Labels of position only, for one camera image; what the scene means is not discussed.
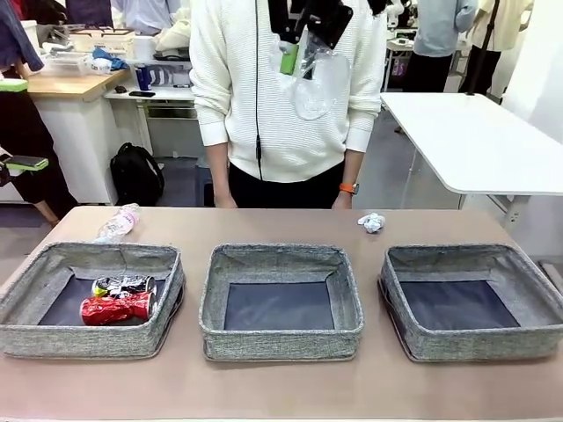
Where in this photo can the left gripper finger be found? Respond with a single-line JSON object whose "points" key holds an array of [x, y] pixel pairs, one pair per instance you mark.
{"points": [[26, 163], [13, 85]]}

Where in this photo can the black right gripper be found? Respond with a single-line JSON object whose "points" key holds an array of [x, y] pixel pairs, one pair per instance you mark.
{"points": [[321, 17]]}

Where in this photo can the clear plastic cup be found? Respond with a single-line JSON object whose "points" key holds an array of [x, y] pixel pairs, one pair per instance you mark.
{"points": [[321, 92]]}

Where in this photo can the clear bottle with pink label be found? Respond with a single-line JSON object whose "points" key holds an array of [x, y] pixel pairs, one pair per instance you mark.
{"points": [[119, 222]]}

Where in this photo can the crushed black drink can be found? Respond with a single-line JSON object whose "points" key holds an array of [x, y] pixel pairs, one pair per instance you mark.
{"points": [[127, 285]]}

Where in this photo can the crushed red cola can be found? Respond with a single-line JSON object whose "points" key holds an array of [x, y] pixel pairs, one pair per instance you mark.
{"points": [[114, 310]]}

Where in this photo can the person's left forearm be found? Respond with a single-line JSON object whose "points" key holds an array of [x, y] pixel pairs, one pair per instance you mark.
{"points": [[354, 167]]}

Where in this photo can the person's right forearm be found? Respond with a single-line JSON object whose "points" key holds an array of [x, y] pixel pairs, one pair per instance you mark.
{"points": [[218, 169]]}

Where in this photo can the person's left hand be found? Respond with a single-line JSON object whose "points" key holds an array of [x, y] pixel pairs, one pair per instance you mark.
{"points": [[343, 201]]}

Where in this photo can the person's right hand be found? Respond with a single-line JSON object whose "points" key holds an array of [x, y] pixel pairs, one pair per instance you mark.
{"points": [[226, 200]]}

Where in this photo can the bystander in dark blue shirt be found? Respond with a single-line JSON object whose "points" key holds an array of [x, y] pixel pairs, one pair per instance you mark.
{"points": [[26, 127]]}

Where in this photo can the wooden top counter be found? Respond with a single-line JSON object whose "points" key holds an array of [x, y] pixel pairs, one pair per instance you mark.
{"points": [[66, 132]]}

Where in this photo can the clear plastic tray basket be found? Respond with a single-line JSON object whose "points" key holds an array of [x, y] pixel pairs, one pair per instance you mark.
{"points": [[66, 63]]}

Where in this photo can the person in white sweater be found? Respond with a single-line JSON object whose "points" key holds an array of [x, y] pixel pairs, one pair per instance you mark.
{"points": [[233, 88]]}

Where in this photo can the white plastic crate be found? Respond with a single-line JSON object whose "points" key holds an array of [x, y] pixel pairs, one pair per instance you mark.
{"points": [[101, 44]]}

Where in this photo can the blue cloth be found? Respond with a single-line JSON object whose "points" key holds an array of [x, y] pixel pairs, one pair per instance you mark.
{"points": [[107, 56]]}

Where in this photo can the black computer mouse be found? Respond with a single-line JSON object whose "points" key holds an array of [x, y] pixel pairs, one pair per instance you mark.
{"points": [[119, 89]]}

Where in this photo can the black backpack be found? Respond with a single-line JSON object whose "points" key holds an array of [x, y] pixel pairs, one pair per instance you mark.
{"points": [[136, 176]]}

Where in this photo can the white desk with shelf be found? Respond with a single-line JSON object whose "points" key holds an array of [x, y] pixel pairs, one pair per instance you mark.
{"points": [[176, 94]]}

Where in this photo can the cream fabric bag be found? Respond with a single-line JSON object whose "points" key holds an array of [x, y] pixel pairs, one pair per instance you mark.
{"points": [[173, 37]]}

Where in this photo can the blue drink bottle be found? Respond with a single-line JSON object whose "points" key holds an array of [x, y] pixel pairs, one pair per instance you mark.
{"points": [[141, 79]]}

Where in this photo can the black smartphone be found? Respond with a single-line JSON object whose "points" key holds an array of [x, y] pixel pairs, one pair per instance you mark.
{"points": [[141, 93]]}

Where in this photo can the orange wristwatch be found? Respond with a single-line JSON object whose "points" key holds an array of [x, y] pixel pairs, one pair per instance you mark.
{"points": [[349, 188]]}

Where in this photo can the bystander in light blue top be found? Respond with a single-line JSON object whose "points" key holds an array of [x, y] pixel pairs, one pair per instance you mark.
{"points": [[440, 39]]}

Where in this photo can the bystander in pale shirt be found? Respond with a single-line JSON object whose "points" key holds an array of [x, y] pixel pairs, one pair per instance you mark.
{"points": [[145, 15]]}

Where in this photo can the crumpled white paper ball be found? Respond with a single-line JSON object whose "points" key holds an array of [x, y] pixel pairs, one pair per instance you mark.
{"points": [[370, 223]]}

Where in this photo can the white folding table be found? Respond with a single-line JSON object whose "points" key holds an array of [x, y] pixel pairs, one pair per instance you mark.
{"points": [[462, 140]]}

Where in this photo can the black tripod pole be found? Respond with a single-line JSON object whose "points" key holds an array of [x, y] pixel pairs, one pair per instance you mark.
{"points": [[484, 44]]}

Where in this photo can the grey fabric basket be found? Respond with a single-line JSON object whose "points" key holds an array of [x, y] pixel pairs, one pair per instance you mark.
{"points": [[88, 340], [475, 345], [281, 343]]}

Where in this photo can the figure in cream jacket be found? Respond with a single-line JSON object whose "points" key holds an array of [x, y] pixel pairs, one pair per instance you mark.
{"points": [[510, 26]]}

